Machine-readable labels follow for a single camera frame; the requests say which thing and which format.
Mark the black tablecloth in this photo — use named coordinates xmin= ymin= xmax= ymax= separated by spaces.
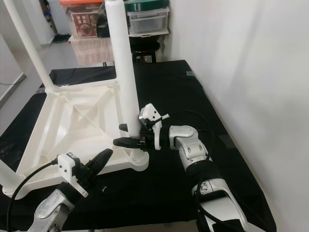
xmin=0 ymin=60 xmax=278 ymax=232

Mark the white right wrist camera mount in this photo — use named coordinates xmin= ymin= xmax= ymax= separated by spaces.
xmin=139 ymin=103 xmax=170 ymax=150

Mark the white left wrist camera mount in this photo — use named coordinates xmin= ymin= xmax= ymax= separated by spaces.
xmin=57 ymin=154 xmax=88 ymax=198

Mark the orange lid storage bin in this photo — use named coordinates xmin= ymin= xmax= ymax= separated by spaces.
xmin=60 ymin=0 xmax=104 ymax=39

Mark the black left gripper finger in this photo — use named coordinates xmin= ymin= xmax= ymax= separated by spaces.
xmin=87 ymin=148 xmax=114 ymax=173
xmin=92 ymin=151 xmax=114 ymax=177

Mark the white plastic table leg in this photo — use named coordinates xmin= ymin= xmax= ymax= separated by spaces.
xmin=4 ymin=0 xmax=58 ymax=92
xmin=107 ymin=29 xmax=121 ymax=90
xmin=105 ymin=0 xmax=145 ymax=165
xmin=0 ymin=159 xmax=25 ymax=194

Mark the black round stool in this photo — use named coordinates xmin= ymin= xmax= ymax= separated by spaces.
xmin=130 ymin=38 xmax=161 ymax=63

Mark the clear plastic storage box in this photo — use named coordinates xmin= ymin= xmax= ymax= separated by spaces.
xmin=128 ymin=7 xmax=170 ymax=35

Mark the red printed box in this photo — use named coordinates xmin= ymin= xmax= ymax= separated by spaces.
xmin=70 ymin=12 xmax=98 ymax=38

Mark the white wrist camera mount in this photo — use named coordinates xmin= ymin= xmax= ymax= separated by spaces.
xmin=57 ymin=154 xmax=88 ymax=198
xmin=139 ymin=103 xmax=170 ymax=150

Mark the beige table cover cloth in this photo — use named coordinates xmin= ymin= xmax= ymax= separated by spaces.
xmin=70 ymin=36 xmax=116 ymax=66

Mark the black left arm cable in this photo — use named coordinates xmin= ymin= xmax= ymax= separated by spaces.
xmin=7 ymin=159 xmax=61 ymax=232

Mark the white plastic table top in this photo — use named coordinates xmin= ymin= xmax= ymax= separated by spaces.
xmin=2 ymin=80 xmax=149 ymax=199

